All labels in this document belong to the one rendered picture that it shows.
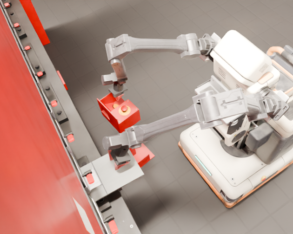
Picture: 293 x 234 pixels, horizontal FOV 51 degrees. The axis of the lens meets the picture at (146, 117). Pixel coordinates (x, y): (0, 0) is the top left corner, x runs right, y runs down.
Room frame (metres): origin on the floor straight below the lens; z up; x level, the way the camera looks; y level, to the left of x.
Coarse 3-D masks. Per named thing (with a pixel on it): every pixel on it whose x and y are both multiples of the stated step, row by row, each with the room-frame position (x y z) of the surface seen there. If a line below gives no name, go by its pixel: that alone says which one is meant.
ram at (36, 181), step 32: (0, 32) 0.76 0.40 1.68; (0, 64) 0.45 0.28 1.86; (0, 96) 0.29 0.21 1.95; (32, 96) 0.57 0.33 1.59; (0, 128) 0.20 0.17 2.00; (32, 128) 0.33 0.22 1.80; (0, 160) 0.14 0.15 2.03; (32, 160) 0.21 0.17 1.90; (64, 160) 0.40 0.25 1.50; (0, 192) 0.10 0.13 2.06; (32, 192) 0.13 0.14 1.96; (64, 192) 0.21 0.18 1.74; (0, 224) 0.07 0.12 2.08; (32, 224) 0.08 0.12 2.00; (64, 224) 0.12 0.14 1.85; (96, 224) 0.22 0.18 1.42
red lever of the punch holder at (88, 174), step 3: (87, 171) 0.48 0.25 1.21; (90, 171) 0.48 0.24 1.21; (84, 174) 0.47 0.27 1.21; (87, 174) 0.47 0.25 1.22; (90, 174) 0.46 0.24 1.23; (87, 177) 0.44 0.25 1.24; (90, 177) 0.44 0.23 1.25; (87, 180) 0.43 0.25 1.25; (90, 180) 0.42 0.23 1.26; (93, 180) 0.42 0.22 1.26; (90, 183) 0.41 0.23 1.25
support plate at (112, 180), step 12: (108, 156) 0.63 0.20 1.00; (132, 156) 0.62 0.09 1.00; (84, 168) 0.59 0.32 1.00; (96, 168) 0.58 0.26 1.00; (108, 168) 0.58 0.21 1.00; (120, 168) 0.57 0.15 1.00; (132, 168) 0.56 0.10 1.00; (108, 180) 0.52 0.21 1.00; (120, 180) 0.51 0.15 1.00; (132, 180) 0.50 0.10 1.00; (96, 192) 0.47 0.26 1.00; (108, 192) 0.46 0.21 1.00
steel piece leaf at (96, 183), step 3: (93, 171) 0.57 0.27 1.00; (93, 174) 0.55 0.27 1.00; (84, 177) 0.55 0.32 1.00; (93, 177) 0.54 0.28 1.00; (96, 177) 0.54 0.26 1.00; (96, 180) 0.52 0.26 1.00; (87, 183) 0.51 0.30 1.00; (93, 183) 0.51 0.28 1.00; (96, 183) 0.51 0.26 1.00; (99, 183) 0.51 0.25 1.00; (90, 186) 0.50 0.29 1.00; (93, 186) 0.50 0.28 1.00; (96, 186) 0.50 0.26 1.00; (90, 189) 0.48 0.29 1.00
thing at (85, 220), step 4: (72, 196) 0.23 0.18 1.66; (76, 204) 0.21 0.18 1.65; (80, 208) 0.22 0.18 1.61; (80, 212) 0.20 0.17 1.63; (84, 212) 0.22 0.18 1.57; (80, 216) 0.18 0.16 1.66; (84, 216) 0.20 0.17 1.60; (84, 220) 0.18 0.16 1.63; (88, 220) 0.20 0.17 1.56; (84, 224) 0.17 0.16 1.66; (88, 224) 0.18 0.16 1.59; (88, 228) 0.17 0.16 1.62; (92, 228) 0.18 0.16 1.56; (88, 232) 0.15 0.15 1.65; (92, 232) 0.17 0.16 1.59
